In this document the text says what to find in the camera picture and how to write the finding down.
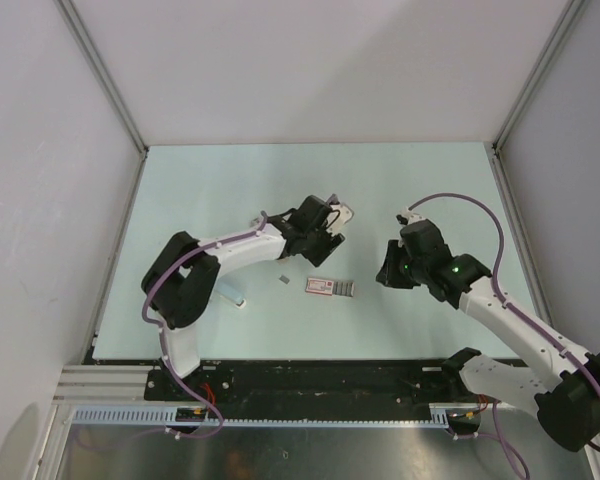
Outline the light blue stapler cover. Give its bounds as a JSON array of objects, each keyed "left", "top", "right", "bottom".
[{"left": 215, "top": 281, "right": 246, "bottom": 309}]

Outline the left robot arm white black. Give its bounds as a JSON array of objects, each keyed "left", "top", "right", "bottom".
[{"left": 141, "top": 195, "right": 354, "bottom": 400}]

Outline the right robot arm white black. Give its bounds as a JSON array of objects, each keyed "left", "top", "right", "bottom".
[{"left": 376, "top": 214, "right": 600, "bottom": 452}]

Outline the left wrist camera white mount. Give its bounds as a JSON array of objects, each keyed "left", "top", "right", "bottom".
[{"left": 326, "top": 203, "right": 354, "bottom": 236}]

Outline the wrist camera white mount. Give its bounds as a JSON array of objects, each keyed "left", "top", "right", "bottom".
[
  {"left": 326, "top": 203, "right": 354, "bottom": 236},
  {"left": 396, "top": 208, "right": 426, "bottom": 226}
]

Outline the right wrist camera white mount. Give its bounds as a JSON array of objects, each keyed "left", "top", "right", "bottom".
[{"left": 396, "top": 208, "right": 426, "bottom": 226}]

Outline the right aluminium corner post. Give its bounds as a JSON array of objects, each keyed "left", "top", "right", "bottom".
[{"left": 494, "top": 0, "right": 589, "bottom": 151}]

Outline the aluminium corner post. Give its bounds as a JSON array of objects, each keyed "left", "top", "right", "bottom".
[
  {"left": 54, "top": 0, "right": 149, "bottom": 154},
  {"left": 494, "top": 0, "right": 589, "bottom": 151}
]

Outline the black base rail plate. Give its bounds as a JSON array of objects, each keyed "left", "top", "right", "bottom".
[{"left": 144, "top": 359, "right": 488, "bottom": 422}]

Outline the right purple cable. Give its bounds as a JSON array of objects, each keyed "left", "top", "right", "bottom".
[{"left": 404, "top": 193, "right": 600, "bottom": 476}]

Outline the grey slotted cable duct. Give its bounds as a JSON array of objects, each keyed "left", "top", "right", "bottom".
[{"left": 69, "top": 403, "right": 451, "bottom": 430}]

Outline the aluminium front frame rail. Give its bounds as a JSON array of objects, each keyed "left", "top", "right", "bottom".
[{"left": 53, "top": 365, "right": 151, "bottom": 405}]

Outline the left aluminium corner post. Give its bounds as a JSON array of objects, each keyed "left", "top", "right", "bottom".
[{"left": 54, "top": 0, "right": 149, "bottom": 154}]

